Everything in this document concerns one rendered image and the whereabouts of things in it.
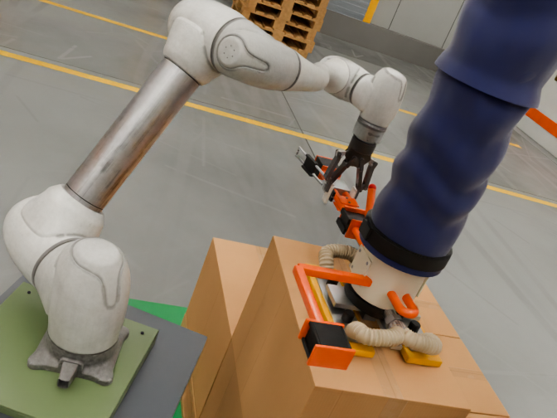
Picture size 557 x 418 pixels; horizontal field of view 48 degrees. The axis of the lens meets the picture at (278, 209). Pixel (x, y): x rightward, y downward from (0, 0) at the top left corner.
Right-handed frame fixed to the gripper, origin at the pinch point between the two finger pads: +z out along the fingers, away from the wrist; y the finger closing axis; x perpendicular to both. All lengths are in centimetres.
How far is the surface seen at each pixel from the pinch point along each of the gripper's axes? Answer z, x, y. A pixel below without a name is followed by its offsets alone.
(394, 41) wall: 73, 870, 396
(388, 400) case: 14, -70, -2
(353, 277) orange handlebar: -1.4, -47.1, -10.5
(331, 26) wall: 85, 872, 277
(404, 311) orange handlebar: -1, -57, 0
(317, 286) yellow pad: 10.5, -35.7, -12.3
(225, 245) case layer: 52, 45, -15
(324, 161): -3.0, 18.3, -1.3
